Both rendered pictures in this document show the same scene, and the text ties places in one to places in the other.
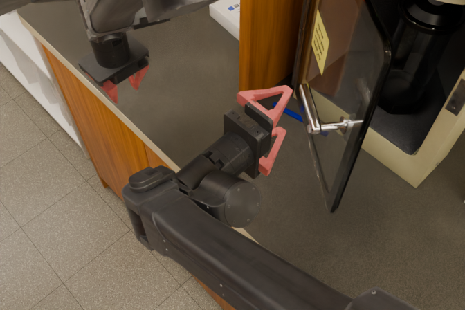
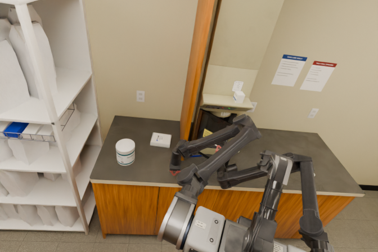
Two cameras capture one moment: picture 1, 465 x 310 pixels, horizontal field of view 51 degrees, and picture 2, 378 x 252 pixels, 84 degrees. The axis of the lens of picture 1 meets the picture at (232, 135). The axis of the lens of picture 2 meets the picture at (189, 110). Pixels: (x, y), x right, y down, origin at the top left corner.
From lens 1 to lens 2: 0.98 m
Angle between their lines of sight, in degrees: 42
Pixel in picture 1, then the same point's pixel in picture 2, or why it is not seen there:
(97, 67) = (176, 166)
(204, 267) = (252, 175)
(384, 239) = not seen: hidden behind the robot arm
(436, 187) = not seen: hidden behind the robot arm
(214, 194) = (233, 169)
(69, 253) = not seen: outside the picture
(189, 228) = (242, 174)
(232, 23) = (161, 143)
